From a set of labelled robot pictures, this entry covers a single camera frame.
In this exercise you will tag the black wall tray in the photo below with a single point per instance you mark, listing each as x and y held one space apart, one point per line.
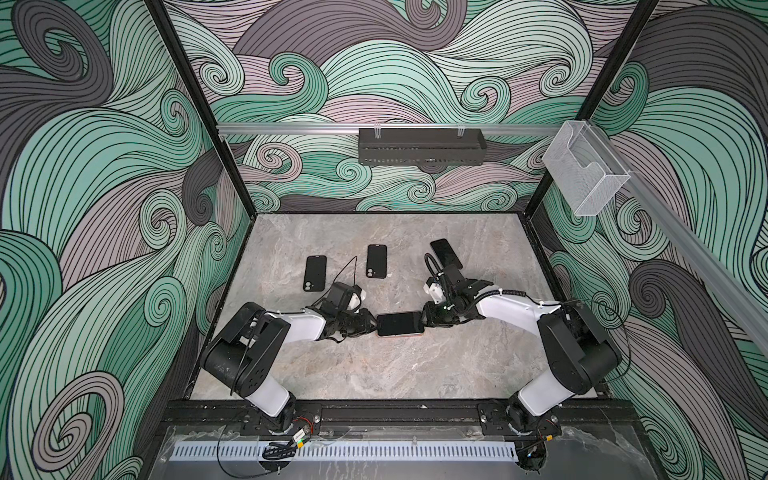
407 146

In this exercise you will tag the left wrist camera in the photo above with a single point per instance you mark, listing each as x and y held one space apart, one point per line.
344 297

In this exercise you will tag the clear plastic wall bin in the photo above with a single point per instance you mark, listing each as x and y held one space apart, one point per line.
585 166

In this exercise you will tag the white slotted cable duct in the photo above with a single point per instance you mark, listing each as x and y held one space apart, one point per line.
458 451

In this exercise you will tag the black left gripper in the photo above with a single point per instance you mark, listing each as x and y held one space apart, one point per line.
364 323

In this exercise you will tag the aluminium right wall rail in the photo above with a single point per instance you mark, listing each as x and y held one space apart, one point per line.
715 217

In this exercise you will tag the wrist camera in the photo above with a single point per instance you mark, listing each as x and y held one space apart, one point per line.
449 285
344 297

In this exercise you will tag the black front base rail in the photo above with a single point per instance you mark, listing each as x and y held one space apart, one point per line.
326 418

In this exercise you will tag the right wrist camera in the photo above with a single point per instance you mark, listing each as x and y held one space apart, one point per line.
449 285

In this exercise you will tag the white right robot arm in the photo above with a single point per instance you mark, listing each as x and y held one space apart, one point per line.
579 351

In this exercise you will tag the black phone case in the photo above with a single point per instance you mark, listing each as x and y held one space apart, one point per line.
376 262
315 273

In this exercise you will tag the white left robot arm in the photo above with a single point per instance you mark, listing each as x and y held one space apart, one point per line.
242 354

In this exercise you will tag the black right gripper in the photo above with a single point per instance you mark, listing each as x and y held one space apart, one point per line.
430 319

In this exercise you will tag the black phone ribbed back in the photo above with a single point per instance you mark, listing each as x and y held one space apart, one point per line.
400 324

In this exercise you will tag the pink phone case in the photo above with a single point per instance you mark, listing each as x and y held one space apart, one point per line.
401 336

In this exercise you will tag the black phone glossy screen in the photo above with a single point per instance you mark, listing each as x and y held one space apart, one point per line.
445 253

